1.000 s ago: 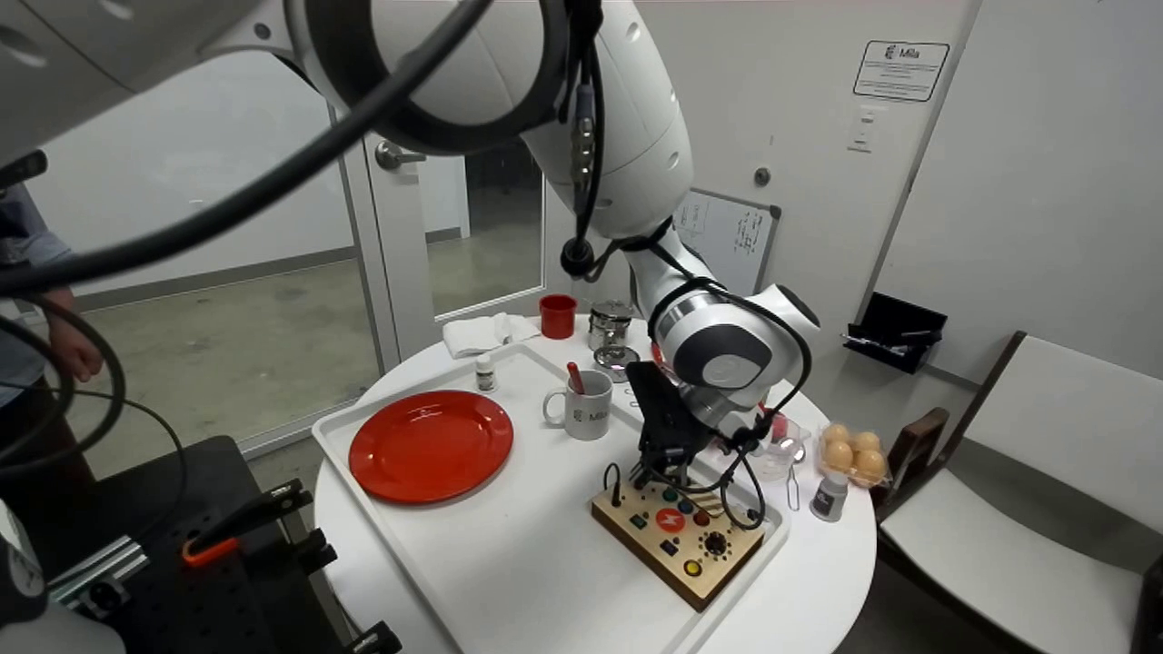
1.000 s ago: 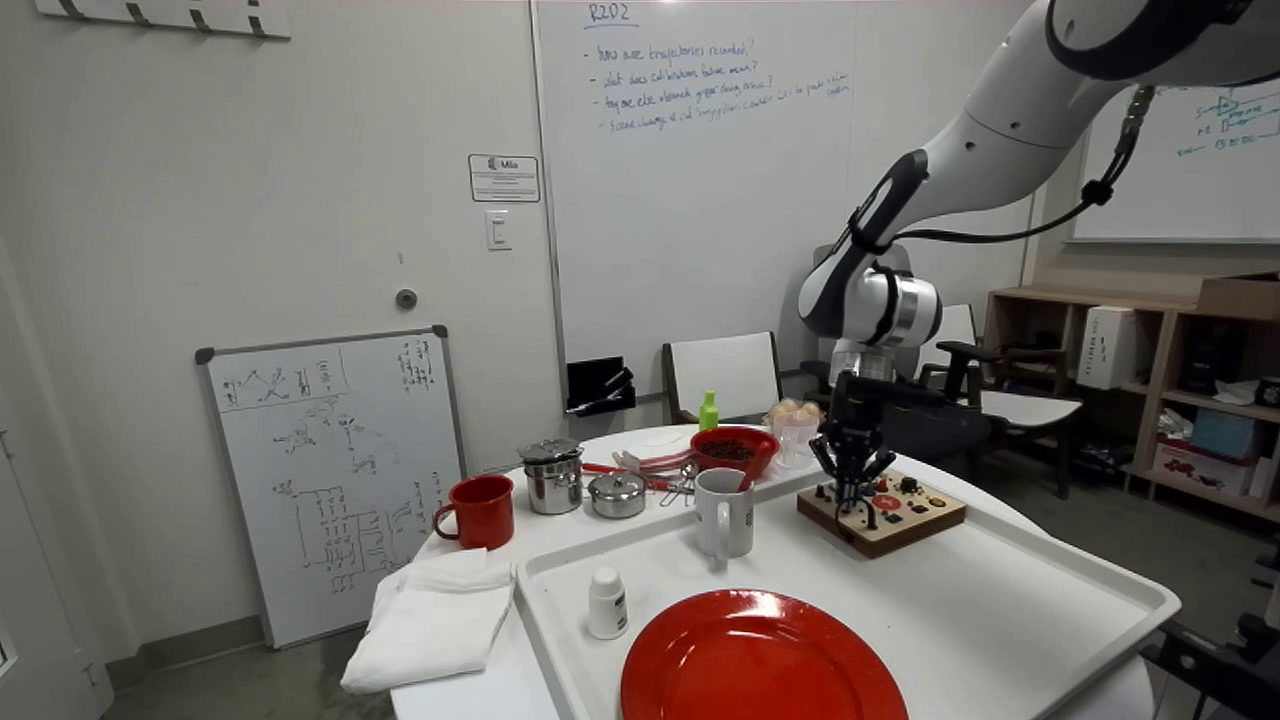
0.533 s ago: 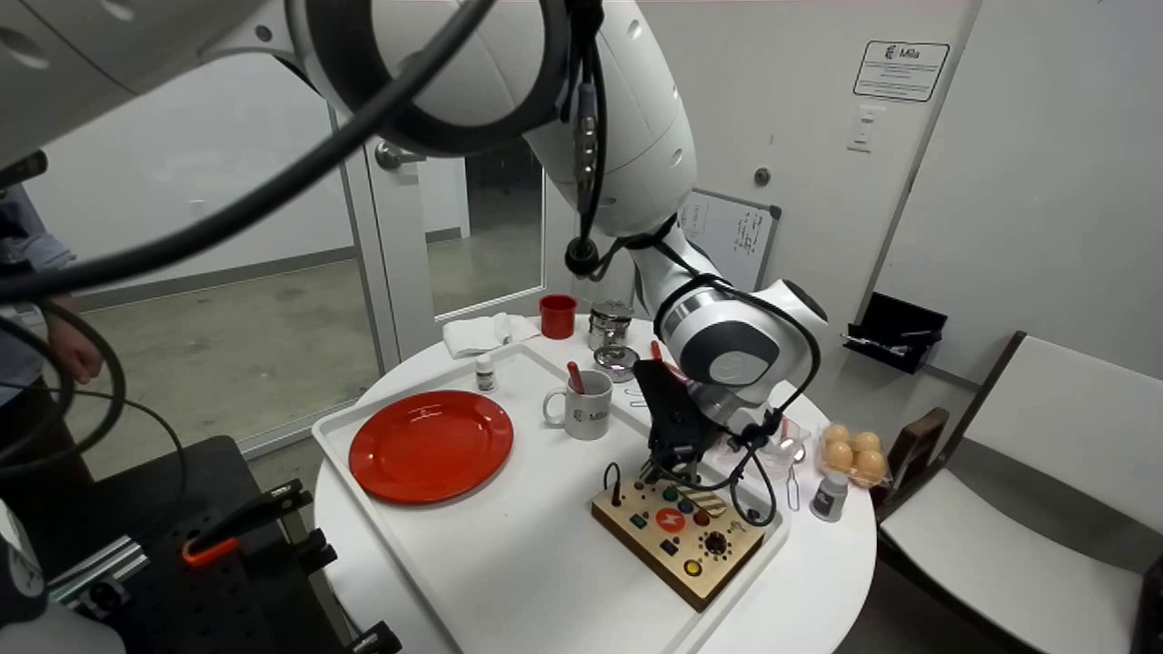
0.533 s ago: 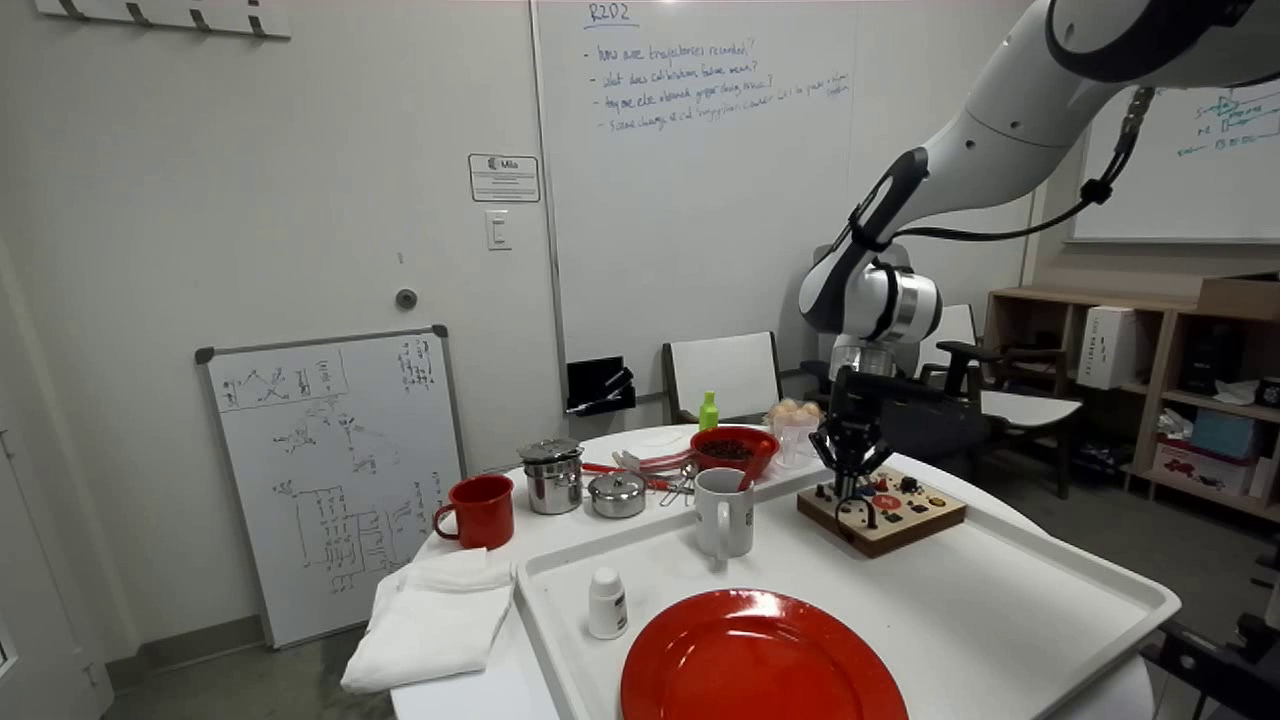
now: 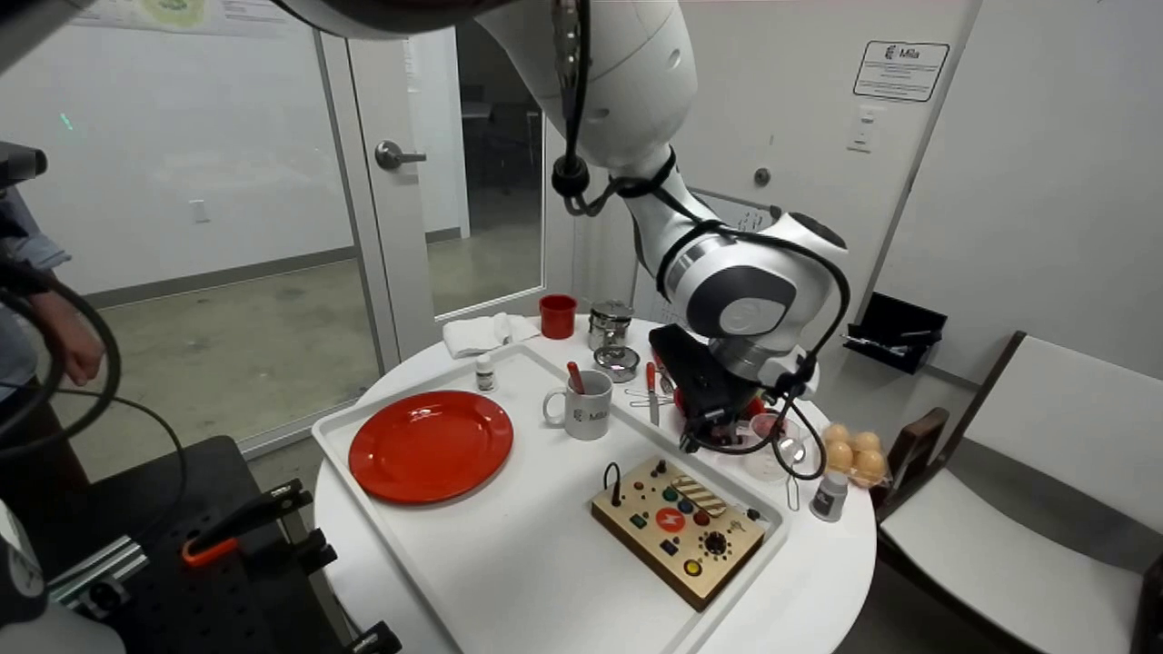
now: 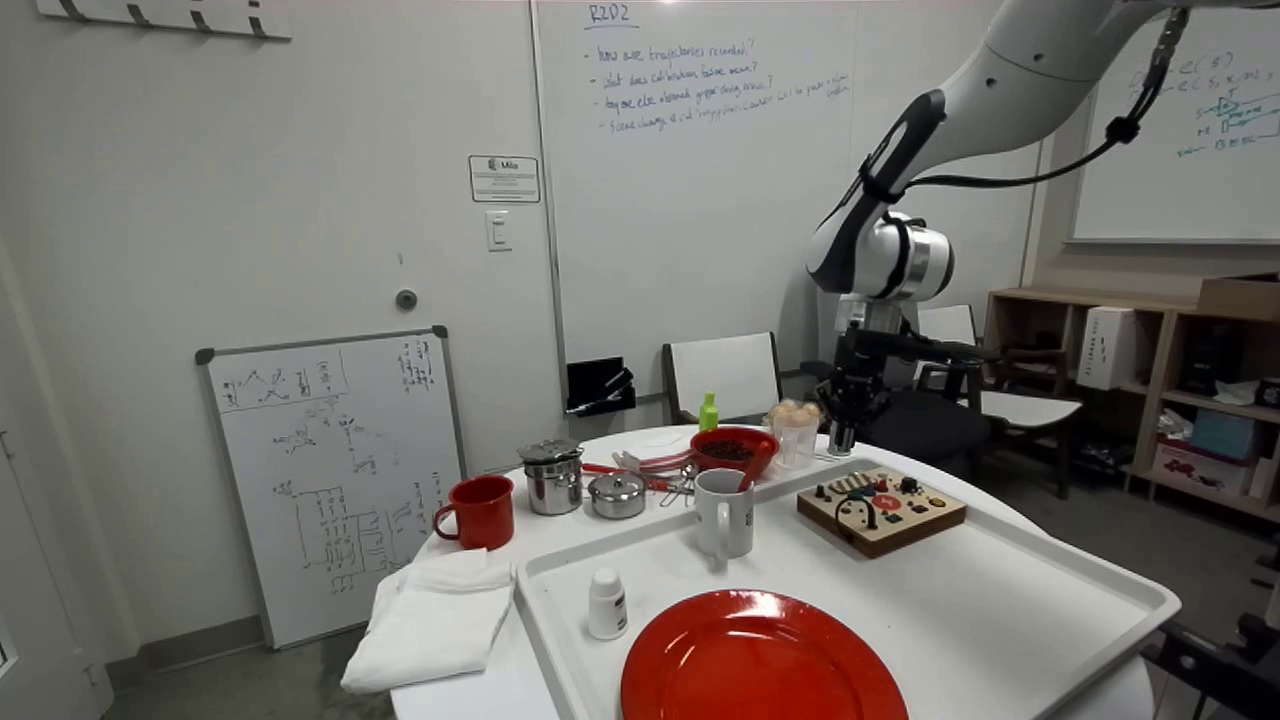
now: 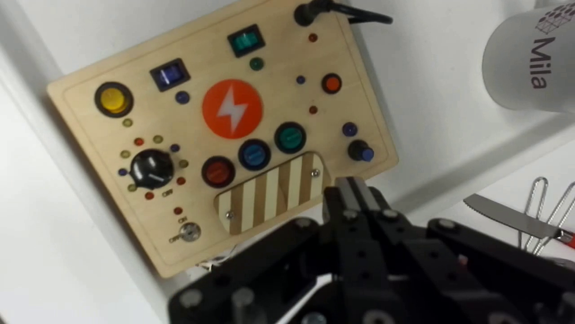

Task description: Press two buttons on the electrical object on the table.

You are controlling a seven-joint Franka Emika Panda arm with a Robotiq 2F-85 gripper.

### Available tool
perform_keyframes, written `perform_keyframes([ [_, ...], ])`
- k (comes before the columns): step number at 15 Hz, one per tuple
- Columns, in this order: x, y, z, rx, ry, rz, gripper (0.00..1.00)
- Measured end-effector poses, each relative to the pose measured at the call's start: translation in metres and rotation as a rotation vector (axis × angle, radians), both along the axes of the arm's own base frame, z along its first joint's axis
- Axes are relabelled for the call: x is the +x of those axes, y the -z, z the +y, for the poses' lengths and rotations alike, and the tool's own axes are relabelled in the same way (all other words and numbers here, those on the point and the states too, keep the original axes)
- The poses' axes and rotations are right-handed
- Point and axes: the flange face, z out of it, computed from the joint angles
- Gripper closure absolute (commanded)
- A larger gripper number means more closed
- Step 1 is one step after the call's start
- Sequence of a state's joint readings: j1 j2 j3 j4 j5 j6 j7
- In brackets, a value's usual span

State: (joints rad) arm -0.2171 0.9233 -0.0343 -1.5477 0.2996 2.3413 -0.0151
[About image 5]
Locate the red bowl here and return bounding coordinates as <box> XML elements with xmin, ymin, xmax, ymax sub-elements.
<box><xmin>724</xmin><ymin>404</ymin><xmax>791</xmax><ymax>454</ymax></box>

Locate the white cushioned chair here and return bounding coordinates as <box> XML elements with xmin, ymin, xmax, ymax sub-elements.
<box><xmin>877</xmin><ymin>331</ymin><xmax>1163</xmax><ymax>654</ymax></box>

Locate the red plate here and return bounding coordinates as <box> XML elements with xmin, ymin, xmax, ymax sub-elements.
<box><xmin>345</xmin><ymin>388</ymin><xmax>516</xmax><ymax>507</ymax></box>

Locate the small salt shaker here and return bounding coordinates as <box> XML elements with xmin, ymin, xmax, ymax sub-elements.
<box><xmin>808</xmin><ymin>469</ymin><xmax>849</xmax><ymax>528</ymax></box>

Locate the red handled utensil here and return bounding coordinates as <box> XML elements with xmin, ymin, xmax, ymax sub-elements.
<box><xmin>644</xmin><ymin>356</ymin><xmax>665</xmax><ymax>428</ymax></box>

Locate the metal cup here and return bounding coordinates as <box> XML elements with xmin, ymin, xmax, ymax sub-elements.
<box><xmin>537</xmin><ymin>367</ymin><xmax>617</xmax><ymax>443</ymax></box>

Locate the white folded towel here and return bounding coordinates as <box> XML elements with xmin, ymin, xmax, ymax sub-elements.
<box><xmin>441</xmin><ymin>308</ymin><xmax>521</xmax><ymax>359</ymax></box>

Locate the wooden electrical button board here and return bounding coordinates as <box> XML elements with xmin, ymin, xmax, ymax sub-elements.
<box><xmin>588</xmin><ymin>454</ymin><xmax>773</xmax><ymax>612</ymax></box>

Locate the black orange clamp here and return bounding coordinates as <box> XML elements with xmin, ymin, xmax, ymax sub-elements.
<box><xmin>176</xmin><ymin>476</ymin><xmax>315</xmax><ymax>574</ymax></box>

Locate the red mug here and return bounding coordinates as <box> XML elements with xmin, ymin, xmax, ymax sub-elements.
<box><xmin>537</xmin><ymin>291</ymin><xmax>581</xmax><ymax>341</ymax></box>

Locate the person in blue shirt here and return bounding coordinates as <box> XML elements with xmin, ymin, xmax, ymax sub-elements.
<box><xmin>0</xmin><ymin>184</ymin><xmax>109</xmax><ymax>501</ymax></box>

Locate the white plastic tray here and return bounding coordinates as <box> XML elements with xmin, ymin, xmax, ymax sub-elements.
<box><xmin>310</xmin><ymin>341</ymin><xmax>791</xmax><ymax>654</ymax></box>

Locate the black equipment stand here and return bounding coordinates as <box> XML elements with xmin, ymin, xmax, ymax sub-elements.
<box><xmin>0</xmin><ymin>432</ymin><xmax>403</xmax><ymax>654</ymax></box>

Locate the small steel bowl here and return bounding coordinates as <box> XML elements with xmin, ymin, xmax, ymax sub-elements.
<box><xmin>592</xmin><ymin>341</ymin><xmax>644</xmax><ymax>386</ymax></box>

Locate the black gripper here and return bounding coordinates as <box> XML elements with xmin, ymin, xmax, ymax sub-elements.
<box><xmin>648</xmin><ymin>319</ymin><xmax>791</xmax><ymax>456</ymax></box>

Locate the door with metal handle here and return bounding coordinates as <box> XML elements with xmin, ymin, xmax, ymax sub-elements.
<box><xmin>310</xmin><ymin>26</ymin><xmax>442</xmax><ymax>375</ymax></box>

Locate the black floor bin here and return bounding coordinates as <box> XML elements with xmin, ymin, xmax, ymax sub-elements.
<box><xmin>838</xmin><ymin>291</ymin><xmax>952</xmax><ymax>377</ymax></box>

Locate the white wall sign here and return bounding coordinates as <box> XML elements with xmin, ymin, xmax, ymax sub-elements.
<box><xmin>849</xmin><ymin>35</ymin><xmax>957</xmax><ymax>109</ymax></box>

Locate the clear container of eggs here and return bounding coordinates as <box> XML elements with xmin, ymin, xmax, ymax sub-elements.
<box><xmin>819</xmin><ymin>422</ymin><xmax>894</xmax><ymax>489</ymax></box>

